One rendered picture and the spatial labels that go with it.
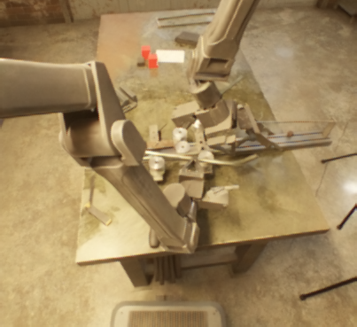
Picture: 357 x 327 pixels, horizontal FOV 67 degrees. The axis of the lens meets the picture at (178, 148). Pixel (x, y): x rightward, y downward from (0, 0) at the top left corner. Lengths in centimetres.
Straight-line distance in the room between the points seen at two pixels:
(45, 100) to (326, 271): 181
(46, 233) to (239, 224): 139
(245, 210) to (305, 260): 104
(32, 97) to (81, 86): 7
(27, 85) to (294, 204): 84
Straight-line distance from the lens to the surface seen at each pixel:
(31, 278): 192
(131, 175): 43
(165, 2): 393
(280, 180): 100
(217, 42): 52
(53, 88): 33
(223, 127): 64
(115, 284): 175
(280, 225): 92
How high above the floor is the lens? 168
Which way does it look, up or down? 51 degrees down
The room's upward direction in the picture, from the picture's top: straight up
